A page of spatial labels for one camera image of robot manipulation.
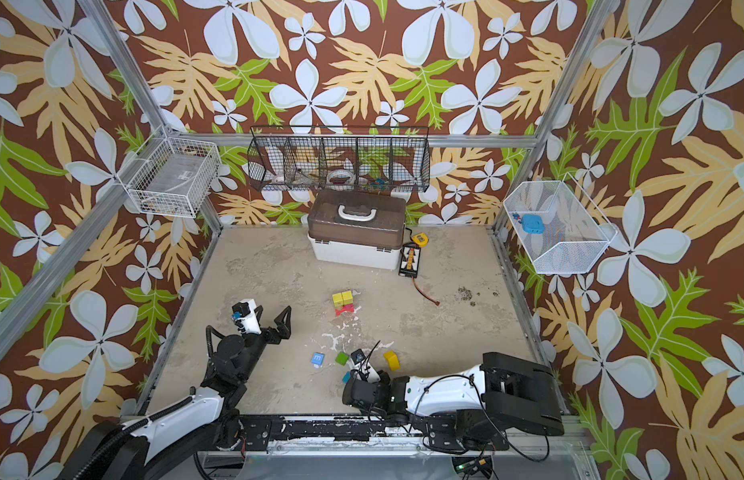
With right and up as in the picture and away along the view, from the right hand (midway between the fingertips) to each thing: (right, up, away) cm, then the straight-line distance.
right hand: (359, 389), depth 82 cm
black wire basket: (-5, +70, +17) cm, 72 cm away
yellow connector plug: (+23, +44, +33) cm, 59 cm away
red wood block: (-5, +20, +12) cm, 24 cm away
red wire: (+21, +24, +19) cm, 37 cm away
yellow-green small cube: (-4, +24, +9) cm, 26 cm away
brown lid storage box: (-3, +46, +11) cm, 47 cm away
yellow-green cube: (-7, +24, +9) cm, 26 cm away
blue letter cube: (-12, +7, +4) cm, 15 cm away
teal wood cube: (-4, +3, +2) cm, 5 cm away
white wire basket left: (-55, +61, +4) cm, 82 cm away
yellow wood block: (+10, +7, +4) cm, 12 cm away
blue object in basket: (+51, +47, +4) cm, 69 cm away
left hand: (-24, +24, +1) cm, 34 cm away
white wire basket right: (+57, +44, -5) cm, 72 cm away
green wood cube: (-5, +7, +5) cm, 10 cm away
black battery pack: (+17, +36, +26) cm, 47 cm away
